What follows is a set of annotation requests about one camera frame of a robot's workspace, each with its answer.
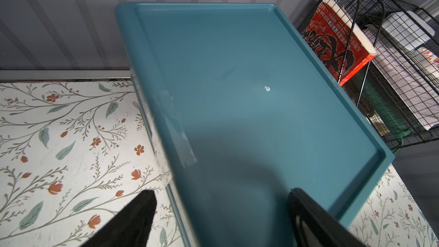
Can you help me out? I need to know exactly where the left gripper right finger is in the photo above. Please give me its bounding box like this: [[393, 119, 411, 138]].
[[288, 188, 364, 247]]

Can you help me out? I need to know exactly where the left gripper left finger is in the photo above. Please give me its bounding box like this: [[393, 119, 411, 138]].
[[83, 190, 157, 247]]

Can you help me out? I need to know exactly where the teal drawer cabinet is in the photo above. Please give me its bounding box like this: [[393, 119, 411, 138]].
[[115, 2, 394, 247]]

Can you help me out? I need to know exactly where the floral table mat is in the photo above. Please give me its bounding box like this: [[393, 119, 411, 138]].
[[1, 80, 439, 247]]

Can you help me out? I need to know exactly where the red book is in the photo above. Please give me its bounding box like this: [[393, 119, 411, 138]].
[[302, 0, 377, 86]]

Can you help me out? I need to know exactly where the black wire desk organizer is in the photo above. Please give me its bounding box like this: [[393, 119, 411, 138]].
[[298, 0, 439, 150]]

